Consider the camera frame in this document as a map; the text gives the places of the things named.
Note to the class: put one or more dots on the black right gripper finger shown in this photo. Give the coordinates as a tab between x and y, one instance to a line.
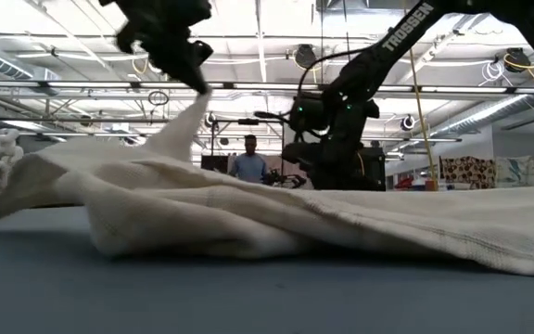
336	174
301	155

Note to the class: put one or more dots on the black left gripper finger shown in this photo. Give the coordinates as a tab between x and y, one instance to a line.
181	65
203	50

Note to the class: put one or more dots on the cream woven towel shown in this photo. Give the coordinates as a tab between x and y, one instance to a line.
248	218

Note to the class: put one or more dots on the small black robot arm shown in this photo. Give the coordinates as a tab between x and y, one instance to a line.
276	177

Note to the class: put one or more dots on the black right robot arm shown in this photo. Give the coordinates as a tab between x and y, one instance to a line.
406	28

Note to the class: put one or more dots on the wide black monitor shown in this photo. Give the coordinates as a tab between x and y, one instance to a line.
376	171

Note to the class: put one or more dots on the person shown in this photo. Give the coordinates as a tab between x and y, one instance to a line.
248	169

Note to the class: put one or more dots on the small black monitor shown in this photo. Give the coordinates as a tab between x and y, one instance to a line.
213	163

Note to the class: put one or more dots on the horizontal metal bar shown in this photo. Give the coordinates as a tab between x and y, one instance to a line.
86	84

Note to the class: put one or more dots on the brown floral fabric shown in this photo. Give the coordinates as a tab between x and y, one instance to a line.
468	171

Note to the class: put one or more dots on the leaf print fabric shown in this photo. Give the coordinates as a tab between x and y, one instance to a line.
522	171

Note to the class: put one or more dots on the white robot figure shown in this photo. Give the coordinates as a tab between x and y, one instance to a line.
5	148

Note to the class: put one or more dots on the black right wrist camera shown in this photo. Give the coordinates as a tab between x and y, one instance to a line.
308	113

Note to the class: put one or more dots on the black camera stand frame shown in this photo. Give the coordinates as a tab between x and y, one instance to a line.
248	121

